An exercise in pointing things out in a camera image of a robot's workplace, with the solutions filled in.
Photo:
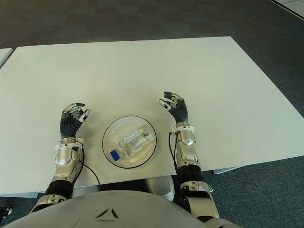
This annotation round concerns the left robot hand black silver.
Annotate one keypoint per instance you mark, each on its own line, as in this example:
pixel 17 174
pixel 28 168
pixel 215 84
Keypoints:
pixel 69 125

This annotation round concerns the right robot hand black silver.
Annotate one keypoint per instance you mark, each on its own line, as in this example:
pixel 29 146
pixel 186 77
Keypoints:
pixel 180 111

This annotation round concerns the clear water bottle blue cap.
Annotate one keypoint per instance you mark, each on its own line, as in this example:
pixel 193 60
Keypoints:
pixel 135 142

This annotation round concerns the left robot arm silver black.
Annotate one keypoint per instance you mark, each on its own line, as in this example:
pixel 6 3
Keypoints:
pixel 64 155

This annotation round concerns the right robot arm silver black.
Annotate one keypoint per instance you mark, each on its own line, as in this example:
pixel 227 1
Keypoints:
pixel 187 142

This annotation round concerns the white plate black rim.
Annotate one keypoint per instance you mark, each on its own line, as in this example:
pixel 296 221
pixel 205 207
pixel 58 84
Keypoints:
pixel 111 133

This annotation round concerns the neighbouring white table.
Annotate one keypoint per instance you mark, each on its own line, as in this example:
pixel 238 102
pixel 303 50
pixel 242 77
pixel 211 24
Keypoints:
pixel 3 55

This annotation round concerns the grey robot torso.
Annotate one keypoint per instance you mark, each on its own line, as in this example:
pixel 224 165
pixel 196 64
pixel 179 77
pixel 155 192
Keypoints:
pixel 107 213

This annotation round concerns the black stand caster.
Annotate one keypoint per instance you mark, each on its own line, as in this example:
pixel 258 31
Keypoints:
pixel 6 211

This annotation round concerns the round table pedestal base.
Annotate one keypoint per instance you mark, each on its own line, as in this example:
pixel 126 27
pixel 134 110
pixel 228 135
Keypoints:
pixel 161 187

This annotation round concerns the metal bracket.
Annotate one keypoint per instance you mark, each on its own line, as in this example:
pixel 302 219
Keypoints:
pixel 210 188

